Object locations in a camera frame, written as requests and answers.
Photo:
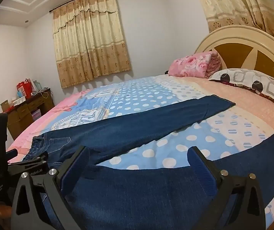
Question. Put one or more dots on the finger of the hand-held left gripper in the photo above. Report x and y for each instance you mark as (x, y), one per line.
(11, 153)
(31, 160)

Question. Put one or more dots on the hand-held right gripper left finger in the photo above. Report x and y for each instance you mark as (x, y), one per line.
(75, 171)

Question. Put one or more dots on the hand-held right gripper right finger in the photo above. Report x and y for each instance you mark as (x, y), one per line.
(200, 166)

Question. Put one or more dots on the dark blue jeans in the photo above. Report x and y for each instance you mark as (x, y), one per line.
(127, 129)

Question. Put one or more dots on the brown wooden desk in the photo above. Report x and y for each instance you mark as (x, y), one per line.
(24, 112)

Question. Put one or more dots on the pink storage box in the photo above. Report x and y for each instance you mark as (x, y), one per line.
(36, 115)

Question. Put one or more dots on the cardboard box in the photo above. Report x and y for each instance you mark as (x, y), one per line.
(5, 105)

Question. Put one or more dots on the red gift bag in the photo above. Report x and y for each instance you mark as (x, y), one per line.
(24, 87)

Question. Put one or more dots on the white paper bag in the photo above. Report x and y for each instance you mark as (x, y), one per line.
(33, 85)

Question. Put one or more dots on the printed polka dot bed sheet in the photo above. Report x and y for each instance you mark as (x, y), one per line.
(151, 93)

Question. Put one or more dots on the white patterned pillow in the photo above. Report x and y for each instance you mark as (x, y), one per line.
(247, 79)

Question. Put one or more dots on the folded pink floral blanket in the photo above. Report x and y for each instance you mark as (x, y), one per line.
(189, 64)

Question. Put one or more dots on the beige floral window curtain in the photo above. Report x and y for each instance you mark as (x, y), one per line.
(89, 40)

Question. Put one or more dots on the cream wooden headboard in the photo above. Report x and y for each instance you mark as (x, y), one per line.
(235, 36)

